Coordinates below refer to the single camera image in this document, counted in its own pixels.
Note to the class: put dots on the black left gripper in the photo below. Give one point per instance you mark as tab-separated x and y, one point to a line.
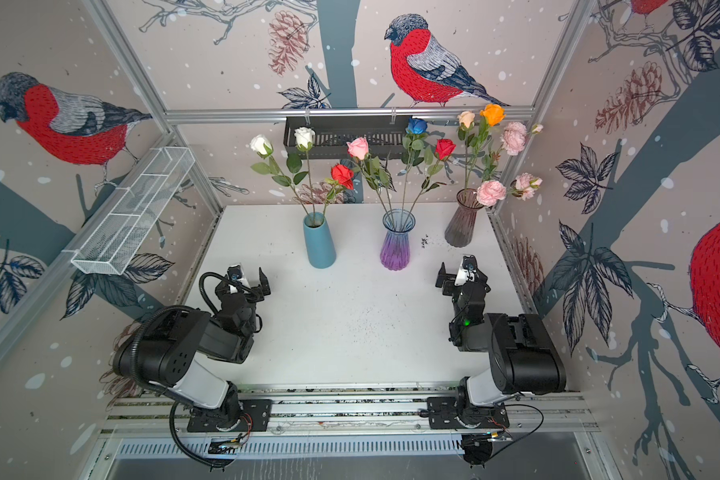
257	293

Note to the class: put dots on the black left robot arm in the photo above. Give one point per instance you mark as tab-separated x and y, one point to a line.
160	355

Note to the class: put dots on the blue purple glass vase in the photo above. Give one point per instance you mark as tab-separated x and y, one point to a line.
395	253

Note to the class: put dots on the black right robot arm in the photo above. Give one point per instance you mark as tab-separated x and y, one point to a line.
522	357

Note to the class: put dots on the teal ceramic vase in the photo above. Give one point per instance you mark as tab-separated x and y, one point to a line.
318	240

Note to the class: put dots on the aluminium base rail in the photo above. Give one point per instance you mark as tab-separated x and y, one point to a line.
295	424

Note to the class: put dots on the orange artificial rose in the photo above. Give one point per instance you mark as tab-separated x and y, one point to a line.
491	116

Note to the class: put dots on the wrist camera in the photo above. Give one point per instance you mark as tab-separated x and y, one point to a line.
238	283
467	271

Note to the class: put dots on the pink peony spray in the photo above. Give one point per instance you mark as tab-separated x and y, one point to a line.
523	187
516	136

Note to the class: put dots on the cream peach artificial rose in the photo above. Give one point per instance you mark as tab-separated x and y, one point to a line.
466	121

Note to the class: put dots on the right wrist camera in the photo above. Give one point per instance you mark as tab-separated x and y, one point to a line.
467	271

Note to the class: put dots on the black hanging wire basket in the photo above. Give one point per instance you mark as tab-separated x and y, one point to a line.
384	135

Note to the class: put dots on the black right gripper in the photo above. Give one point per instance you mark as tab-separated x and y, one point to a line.
451	280

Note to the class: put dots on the red artificial rose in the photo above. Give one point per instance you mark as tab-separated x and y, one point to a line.
435	159
341	180

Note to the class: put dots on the white wire mesh shelf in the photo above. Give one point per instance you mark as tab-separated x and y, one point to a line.
117	238

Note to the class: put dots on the pink artificial rose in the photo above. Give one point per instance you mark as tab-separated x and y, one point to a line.
370	168

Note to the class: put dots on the blue artificial rose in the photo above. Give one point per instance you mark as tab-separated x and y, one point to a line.
416	149

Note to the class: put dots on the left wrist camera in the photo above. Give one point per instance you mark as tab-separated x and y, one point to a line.
238	283

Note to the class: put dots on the white artificial rose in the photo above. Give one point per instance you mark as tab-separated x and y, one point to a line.
304	138
268	165

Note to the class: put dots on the pink grey glass vase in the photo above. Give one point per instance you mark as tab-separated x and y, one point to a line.
459	232

